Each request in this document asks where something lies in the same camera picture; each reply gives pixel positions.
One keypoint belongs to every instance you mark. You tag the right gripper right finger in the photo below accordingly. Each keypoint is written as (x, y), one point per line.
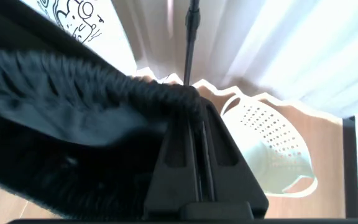
(235, 183)

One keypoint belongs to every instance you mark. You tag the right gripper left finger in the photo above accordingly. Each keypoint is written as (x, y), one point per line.
(172, 183)

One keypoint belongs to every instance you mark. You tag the black garment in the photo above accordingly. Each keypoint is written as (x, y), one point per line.
(57, 124)

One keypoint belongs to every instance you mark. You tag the white printed t-shirt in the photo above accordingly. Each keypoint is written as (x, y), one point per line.
(104, 34)

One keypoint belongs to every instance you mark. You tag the white laundry basket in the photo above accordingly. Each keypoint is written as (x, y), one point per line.
(266, 149)

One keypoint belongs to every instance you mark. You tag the black clothes rack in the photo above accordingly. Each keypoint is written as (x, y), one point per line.
(191, 31)

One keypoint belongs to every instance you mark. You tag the white curtain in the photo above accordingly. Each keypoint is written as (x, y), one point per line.
(259, 37)

